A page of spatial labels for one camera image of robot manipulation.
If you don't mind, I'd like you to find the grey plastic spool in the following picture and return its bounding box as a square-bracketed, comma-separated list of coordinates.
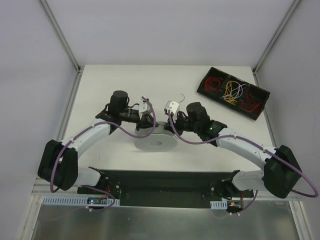
[134, 121, 178, 153]

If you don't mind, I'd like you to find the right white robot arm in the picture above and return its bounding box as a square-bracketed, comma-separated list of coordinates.
[164, 101, 302, 199]

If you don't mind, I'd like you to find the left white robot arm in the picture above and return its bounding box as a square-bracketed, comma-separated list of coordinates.
[37, 90, 157, 195]

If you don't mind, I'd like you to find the black three-compartment bin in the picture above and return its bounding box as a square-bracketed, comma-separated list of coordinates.
[196, 67, 270, 121]

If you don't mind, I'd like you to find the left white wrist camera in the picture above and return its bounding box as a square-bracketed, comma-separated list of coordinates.
[138, 100, 152, 118]

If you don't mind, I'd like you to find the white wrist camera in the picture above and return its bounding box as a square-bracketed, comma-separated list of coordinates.
[164, 101, 180, 116]
[138, 100, 152, 118]

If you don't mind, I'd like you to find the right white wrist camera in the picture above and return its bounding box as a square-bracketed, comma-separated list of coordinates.
[164, 101, 180, 116]

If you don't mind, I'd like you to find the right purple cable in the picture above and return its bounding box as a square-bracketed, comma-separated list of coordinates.
[167, 108, 320, 216]

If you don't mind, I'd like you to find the purple cable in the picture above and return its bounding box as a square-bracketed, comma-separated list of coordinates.
[49, 95, 157, 213]
[167, 108, 320, 216]

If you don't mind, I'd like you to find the red wires left compartment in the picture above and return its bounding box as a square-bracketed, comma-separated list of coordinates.
[204, 76, 224, 93]

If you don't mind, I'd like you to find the red wires compartment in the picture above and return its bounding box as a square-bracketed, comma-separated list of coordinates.
[204, 76, 224, 93]
[241, 91, 263, 113]

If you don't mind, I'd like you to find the white wire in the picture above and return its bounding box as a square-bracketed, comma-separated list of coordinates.
[222, 83, 248, 101]

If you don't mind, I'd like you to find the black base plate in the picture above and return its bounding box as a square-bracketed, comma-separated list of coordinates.
[77, 170, 254, 209]

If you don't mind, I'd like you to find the red wires right compartment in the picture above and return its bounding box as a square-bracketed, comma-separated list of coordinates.
[241, 91, 263, 113]

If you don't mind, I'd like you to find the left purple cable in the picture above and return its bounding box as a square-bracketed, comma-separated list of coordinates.
[49, 95, 157, 213]

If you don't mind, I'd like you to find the right white cable duct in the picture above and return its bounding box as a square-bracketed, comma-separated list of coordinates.
[210, 199, 228, 210]

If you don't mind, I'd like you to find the white cable duct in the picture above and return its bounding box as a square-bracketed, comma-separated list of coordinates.
[42, 196, 121, 207]
[210, 199, 228, 210]

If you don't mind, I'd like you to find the left white cable duct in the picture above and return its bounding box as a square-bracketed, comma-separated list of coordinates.
[42, 196, 121, 207]

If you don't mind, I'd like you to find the aluminium frame rail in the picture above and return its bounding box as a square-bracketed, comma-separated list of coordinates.
[31, 177, 302, 201]

